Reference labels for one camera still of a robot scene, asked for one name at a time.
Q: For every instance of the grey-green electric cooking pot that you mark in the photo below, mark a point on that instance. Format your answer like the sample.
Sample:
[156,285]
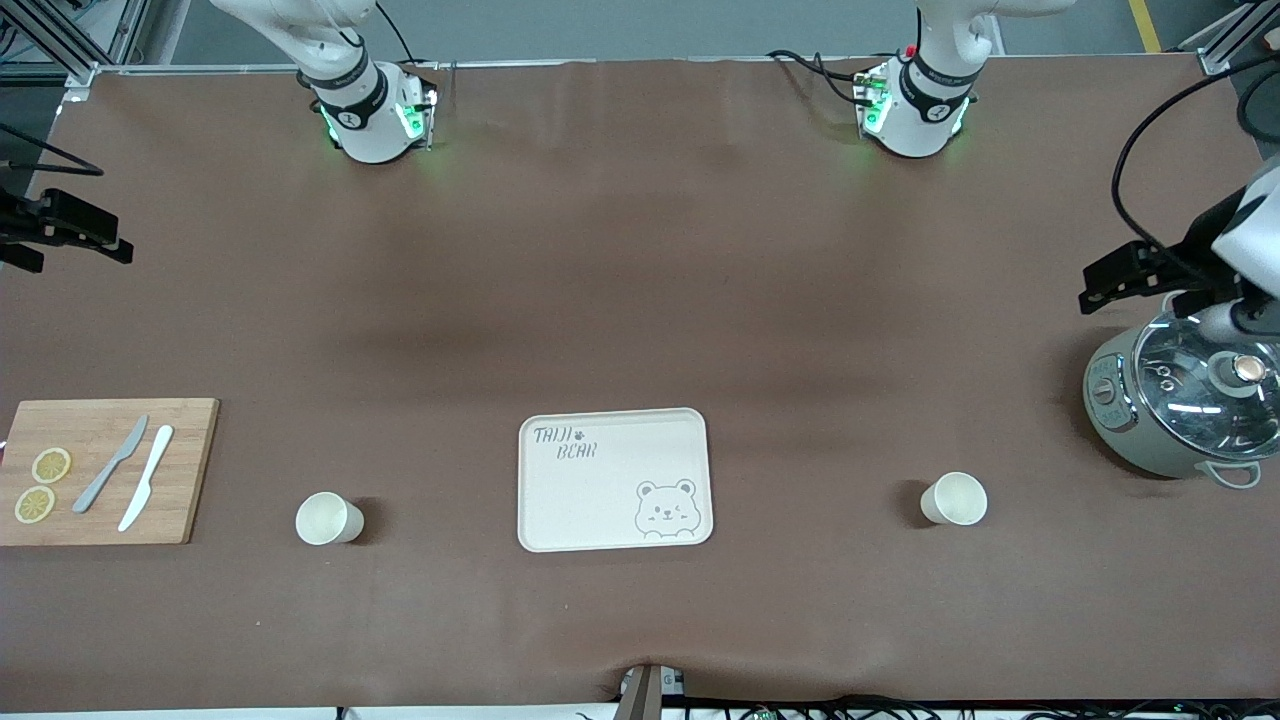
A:
[1110,400]

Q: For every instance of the aluminium frame profile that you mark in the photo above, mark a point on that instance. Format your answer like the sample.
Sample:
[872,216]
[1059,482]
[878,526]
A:
[60,35]
[1235,40]

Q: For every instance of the white plastic knife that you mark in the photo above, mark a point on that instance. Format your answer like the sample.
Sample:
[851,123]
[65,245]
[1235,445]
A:
[150,475]

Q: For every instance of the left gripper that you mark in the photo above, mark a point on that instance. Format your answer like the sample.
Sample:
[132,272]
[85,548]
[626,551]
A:
[1193,246]

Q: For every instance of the yellow lemon slice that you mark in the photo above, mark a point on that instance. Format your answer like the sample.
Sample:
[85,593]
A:
[51,465]
[35,505]

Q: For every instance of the white plastic cup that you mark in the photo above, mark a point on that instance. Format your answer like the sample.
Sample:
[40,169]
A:
[955,500]
[325,520]

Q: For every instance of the cream tray with bear print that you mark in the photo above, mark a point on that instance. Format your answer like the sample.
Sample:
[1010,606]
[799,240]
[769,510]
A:
[590,500]

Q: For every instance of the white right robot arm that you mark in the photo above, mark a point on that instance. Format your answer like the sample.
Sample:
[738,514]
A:
[370,130]

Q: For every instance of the grey plastic knife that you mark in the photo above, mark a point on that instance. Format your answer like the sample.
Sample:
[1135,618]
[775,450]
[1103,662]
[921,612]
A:
[108,472]

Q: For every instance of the bamboo cutting board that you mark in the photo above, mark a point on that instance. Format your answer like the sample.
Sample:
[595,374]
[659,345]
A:
[190,470]

